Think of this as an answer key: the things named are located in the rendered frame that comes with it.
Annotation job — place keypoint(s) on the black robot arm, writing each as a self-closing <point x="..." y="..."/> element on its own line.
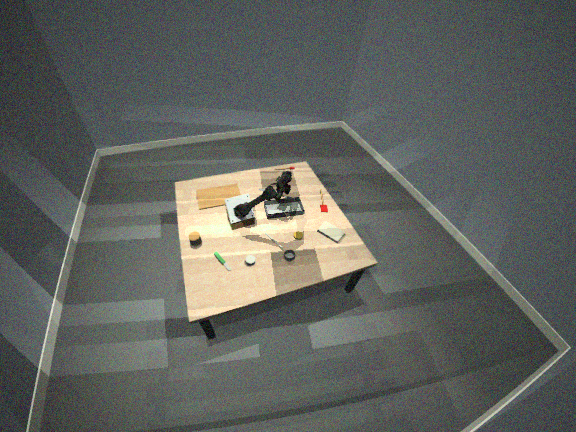
<point x="269" y="193"/>

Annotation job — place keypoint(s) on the grey rectangular roasting tin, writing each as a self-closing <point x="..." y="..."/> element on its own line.
<point x="283" y="207"/>

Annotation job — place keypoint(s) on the grey saucepan with long handle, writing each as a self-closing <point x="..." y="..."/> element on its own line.
<point x="289" y="255"/>

